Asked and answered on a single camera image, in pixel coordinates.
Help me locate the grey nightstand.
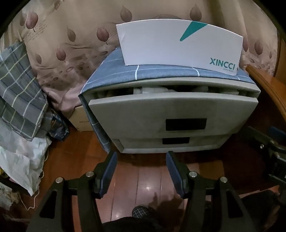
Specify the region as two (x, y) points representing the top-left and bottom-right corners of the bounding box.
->
(78, 75), (261, 154)

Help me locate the grey plaid cloth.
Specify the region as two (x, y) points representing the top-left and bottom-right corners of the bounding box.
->
(0, 41), (53, 141)

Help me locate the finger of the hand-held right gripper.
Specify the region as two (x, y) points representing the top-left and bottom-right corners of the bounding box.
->
(247, 126), (286, 151)

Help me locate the beige floral cloth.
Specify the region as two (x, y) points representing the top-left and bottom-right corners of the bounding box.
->
(0, 178), (21, 211)

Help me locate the brown wooden furniture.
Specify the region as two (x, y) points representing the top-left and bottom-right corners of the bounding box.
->
(245, 65), (286, 125)

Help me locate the beige cardboard box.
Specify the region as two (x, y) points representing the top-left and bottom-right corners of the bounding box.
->
(68, 105), (94, 132)

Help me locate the plaid slipper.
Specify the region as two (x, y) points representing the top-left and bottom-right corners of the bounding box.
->
(132, 205), (154, 218)

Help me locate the beige leaf print cloth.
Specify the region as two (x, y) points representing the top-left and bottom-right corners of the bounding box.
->
(9, 0), (282, 118)

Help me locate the white cardboard box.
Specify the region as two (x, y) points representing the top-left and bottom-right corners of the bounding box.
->
(116, 19), (244, 73)

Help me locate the white string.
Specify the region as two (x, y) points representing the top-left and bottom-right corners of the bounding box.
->
(22, 147), (48, 211)

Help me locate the blue checked cloth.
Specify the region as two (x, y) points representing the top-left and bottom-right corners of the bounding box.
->
(80, 46), (256, 153)

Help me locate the person's dark trouser leg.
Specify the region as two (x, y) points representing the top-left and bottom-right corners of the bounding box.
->
(102, 214), (179, 232)

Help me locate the white plastic bag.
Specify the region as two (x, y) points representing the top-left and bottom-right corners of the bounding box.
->
(0, 132), (52, 197)

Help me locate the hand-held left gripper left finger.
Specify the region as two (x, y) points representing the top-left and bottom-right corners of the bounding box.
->
(26, 151), (118, 232)

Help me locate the blue printed packet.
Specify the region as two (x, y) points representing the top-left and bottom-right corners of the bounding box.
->
(46, 109), (69, 140)

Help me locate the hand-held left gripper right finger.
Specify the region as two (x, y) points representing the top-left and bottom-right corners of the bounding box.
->
(166, 151), (257, 232)

